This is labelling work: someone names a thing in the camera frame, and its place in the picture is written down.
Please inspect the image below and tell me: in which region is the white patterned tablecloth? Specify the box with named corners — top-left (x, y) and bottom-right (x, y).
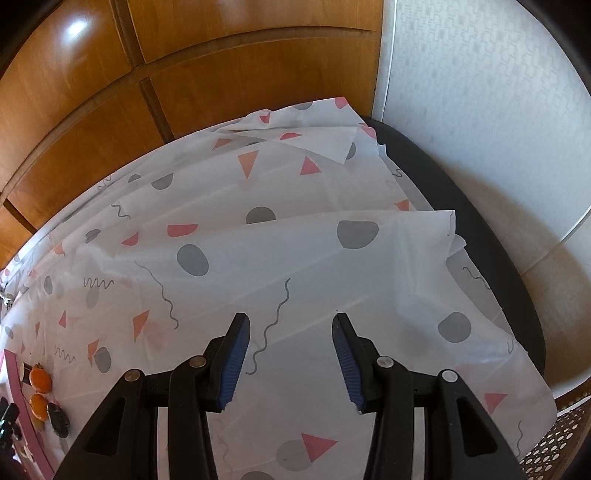
top-left (0, 96), bottom-right (557, 480)

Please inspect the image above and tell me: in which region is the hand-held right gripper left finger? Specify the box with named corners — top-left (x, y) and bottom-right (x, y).
top-left (54, 312), bottom-right (252, 480)

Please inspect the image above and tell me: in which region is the large orange with stem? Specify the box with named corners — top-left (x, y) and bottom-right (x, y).
top-left (28, 364), bottom-right (54, 393)

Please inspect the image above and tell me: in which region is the woven cane chair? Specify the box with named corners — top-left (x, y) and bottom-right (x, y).
top-left (517, 383), bottom-right (591, 480)

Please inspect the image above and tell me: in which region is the pink shallow cardboard tray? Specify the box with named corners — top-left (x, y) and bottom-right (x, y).
top-left (0, 351), bottom-right (54, 480)

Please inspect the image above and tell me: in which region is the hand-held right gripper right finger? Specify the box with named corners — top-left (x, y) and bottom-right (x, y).
top-left (332, 312), bottom-right (529, 480)

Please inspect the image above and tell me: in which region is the small orange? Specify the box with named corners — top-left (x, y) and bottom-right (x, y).
top-left (28, 394), bottom-right (51, 420)

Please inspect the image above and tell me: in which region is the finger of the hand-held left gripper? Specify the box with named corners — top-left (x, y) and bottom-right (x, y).
top-left (0, 399), bottom-right (21, 457)

